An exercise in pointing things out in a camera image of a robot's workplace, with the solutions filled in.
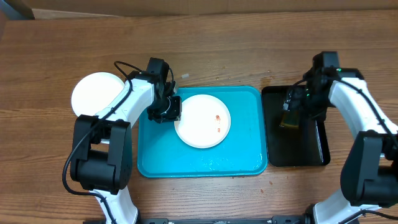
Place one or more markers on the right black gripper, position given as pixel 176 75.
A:
pixel 295 104

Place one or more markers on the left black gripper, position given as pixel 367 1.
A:
pixel 175 115

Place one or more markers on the green yellow sponge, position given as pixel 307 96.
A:
pixel 290 119

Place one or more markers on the white plate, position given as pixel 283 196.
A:
pixel 95 92
pixel 205 121

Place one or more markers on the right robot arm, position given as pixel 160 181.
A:
pixel 368 180

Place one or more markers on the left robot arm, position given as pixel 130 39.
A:
pixel 100 163

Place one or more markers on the teal plastic tray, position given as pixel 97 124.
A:
pixel 162 154

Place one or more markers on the black plastic tray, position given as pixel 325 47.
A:
pixel 304 145

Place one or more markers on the small grey scrap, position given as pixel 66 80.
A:
pixel 185 75

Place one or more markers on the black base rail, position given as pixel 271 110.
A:
pixel 278 219

